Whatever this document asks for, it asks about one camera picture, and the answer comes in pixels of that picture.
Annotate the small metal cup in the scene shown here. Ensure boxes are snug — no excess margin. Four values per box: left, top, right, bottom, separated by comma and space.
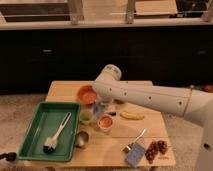
75, 131, 89, 148

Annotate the yellow banana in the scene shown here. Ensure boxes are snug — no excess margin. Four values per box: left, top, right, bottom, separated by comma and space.
120, 111, 144, 120

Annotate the dark brown bowl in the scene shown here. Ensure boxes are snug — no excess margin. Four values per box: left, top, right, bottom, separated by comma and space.
114, 99, 125, 104

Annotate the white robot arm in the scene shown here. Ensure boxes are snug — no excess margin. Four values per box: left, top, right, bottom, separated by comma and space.
92, 64, 213, 171

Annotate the red grape bunch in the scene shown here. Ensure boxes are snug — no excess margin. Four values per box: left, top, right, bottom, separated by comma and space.
145, 140, 168, 164

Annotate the orange red bowl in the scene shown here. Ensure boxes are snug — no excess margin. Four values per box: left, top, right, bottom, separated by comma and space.
77, 85, 97, 105

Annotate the dark cabinet counter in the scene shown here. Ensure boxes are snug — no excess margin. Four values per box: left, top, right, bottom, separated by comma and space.
0, 18, 213, 94

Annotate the green plastic tray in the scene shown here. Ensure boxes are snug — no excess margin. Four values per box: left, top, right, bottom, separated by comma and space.
18, 102, 80, 162

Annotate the blue grey towel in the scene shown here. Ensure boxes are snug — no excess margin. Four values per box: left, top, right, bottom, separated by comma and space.
92, 102, 105, 120

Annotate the white cup orange inside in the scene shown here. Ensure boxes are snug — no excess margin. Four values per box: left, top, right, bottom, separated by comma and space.
97, 114, 113, 132

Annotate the black object at corner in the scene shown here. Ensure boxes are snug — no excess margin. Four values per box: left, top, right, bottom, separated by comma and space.
0, 152, 17, 162

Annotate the wooden table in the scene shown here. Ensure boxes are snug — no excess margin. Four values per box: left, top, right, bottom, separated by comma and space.
23, 80, 177, 168

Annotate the blue sponge pad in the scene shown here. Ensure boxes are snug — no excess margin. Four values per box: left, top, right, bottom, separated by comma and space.
125, 143, 145, 168

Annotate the green plastic cup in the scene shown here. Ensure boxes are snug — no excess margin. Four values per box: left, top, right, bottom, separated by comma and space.
79, 109, 93, 125

